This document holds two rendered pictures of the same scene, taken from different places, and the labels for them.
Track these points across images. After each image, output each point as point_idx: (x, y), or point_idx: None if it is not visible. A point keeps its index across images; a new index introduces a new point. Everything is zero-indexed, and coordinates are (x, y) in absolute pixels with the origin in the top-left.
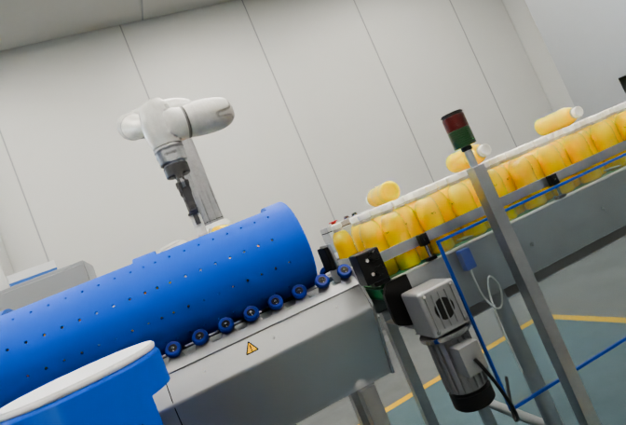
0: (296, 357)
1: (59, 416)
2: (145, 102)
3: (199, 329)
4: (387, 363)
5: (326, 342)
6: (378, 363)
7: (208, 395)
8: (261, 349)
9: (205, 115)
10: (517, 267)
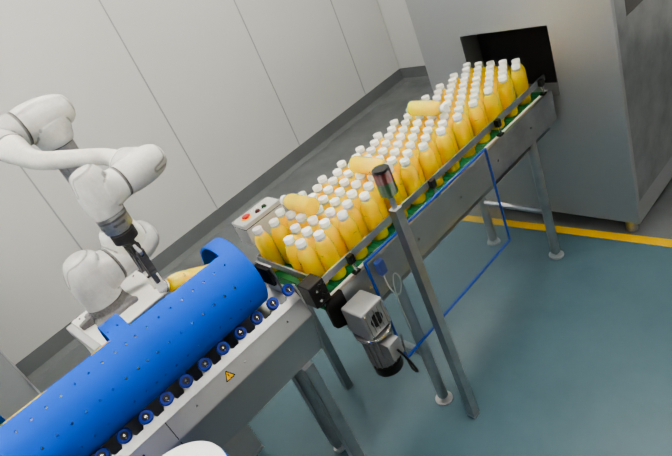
0: (263, 369)
1: None
2: (81, 177)
3: (184, 374)
4: (319, 343)
5: (282, 350)
6: (314, 346)
7: (203, 422)
8: (237, 374)
9: (145, 175)
10: (420, 275)
